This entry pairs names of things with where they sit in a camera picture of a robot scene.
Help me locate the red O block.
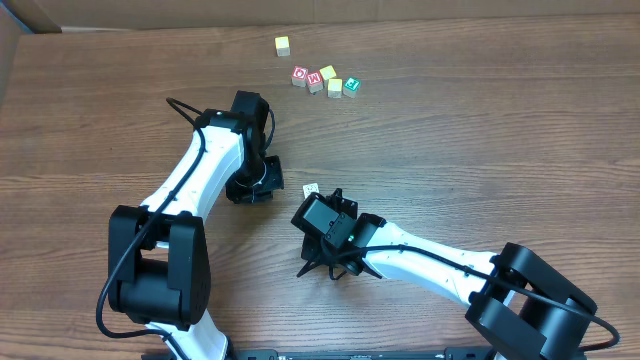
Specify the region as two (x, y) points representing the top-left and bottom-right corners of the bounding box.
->
(291, 66), (308, 87)

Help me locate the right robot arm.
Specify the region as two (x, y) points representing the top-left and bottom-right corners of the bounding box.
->
(291, 189), (597, 359)

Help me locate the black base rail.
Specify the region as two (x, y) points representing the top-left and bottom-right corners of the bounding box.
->
(140, 345), (587, 360)

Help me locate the yellow block upper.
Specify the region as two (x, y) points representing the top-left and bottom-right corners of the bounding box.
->
(319, 65), (337, 83)

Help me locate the yellow block lower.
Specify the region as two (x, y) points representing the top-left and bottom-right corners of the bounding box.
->
(327, 78), (343, 99)

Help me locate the cardboard box edge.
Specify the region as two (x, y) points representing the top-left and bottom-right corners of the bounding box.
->
(5, 0), (639, 32)

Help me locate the red W block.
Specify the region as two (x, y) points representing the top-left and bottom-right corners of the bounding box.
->
(306, 71), (324, 94)

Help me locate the green E block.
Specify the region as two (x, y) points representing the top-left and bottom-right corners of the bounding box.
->
(343, 77), (361, 98)

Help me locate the far yellow block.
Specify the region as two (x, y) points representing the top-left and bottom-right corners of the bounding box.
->
(274, 36), (291, 57)

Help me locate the white block yellow side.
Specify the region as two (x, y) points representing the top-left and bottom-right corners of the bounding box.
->
(302, 183), (319, 198)

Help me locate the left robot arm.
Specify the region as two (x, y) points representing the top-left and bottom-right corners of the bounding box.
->
(96, 91), (284, 359)

